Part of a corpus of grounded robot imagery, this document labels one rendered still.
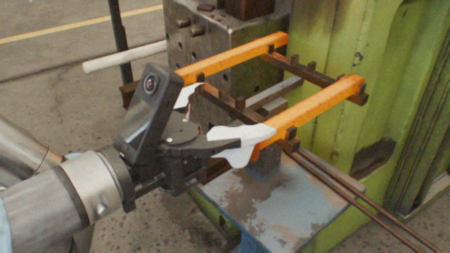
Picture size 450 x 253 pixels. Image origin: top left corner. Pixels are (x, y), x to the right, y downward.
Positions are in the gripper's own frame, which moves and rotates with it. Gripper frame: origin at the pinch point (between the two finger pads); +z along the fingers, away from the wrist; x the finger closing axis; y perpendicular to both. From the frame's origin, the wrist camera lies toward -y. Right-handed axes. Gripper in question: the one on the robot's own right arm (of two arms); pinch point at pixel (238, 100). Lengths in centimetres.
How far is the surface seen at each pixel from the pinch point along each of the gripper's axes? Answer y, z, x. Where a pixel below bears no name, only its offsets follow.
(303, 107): 8.2, 15.9, 0.0
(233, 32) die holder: 10.4, 31.8, -36.1
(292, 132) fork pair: 8.8, 9.6, 2.9
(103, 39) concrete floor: 101, 83, -253
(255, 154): 9.7, 1.9, 2.3
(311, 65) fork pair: 8.7, 29.8, -9.4
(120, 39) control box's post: 40, 36, -114
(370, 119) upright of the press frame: 44, 72, -12
